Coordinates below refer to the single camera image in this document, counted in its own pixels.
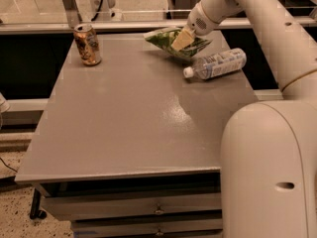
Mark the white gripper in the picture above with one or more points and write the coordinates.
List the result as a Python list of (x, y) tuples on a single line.
[(199, 24)]

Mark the green jalapeno chip bag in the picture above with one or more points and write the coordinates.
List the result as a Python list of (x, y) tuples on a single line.
[(163, 39)]

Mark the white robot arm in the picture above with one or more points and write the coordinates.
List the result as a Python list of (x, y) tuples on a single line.
[(269, 148)]

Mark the clear plastic water bottle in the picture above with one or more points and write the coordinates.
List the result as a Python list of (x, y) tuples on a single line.
[(217, 64)]

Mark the brown gold soda can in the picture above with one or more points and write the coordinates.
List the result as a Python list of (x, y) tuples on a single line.
[(87, 44)]

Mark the grey drawer cabinet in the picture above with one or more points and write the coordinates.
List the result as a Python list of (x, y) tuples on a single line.
[(133, 126)]

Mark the upper grey drawer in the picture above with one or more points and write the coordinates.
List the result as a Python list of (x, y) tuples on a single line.
[(99, 206)]

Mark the grey drawer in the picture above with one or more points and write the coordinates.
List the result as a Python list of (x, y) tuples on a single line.
[(99, 206), (166, 227)]

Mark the lower grey drawer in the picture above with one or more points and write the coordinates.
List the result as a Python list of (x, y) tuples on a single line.
[(166, 227)]

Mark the black caster leg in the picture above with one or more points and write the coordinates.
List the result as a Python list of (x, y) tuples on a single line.
[(35, 212)]

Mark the metal railing frame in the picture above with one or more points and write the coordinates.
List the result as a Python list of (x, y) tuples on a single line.
[(54, 16)]

